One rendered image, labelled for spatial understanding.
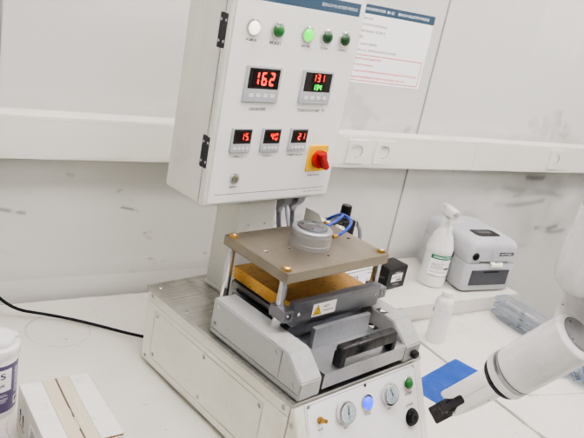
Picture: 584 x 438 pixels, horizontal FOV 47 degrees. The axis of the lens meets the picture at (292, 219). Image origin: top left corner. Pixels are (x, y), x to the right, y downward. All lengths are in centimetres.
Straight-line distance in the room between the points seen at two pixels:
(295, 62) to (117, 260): 74
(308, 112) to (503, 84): 110
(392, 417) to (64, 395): 59
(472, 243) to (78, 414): 127
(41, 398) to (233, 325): 34
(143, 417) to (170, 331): 17
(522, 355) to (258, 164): 58
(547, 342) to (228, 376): 55
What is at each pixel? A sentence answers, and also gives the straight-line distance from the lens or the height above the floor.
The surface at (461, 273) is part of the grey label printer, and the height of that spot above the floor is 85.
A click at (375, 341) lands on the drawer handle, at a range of 121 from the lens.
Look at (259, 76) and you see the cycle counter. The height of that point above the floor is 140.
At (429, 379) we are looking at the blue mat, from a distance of 167.
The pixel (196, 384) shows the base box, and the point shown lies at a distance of 134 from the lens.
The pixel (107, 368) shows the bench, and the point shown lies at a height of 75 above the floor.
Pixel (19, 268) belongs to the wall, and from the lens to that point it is 169.
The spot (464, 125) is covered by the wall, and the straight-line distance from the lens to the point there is 224.
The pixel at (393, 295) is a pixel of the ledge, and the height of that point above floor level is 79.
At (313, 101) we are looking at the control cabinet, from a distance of 133.
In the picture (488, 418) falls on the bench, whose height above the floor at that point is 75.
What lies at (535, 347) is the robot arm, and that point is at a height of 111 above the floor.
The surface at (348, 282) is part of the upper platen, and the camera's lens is 131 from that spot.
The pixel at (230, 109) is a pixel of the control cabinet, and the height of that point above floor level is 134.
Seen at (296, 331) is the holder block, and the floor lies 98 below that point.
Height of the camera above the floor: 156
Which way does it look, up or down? 19 degrees down
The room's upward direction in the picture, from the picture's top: 11 degrees clockwise
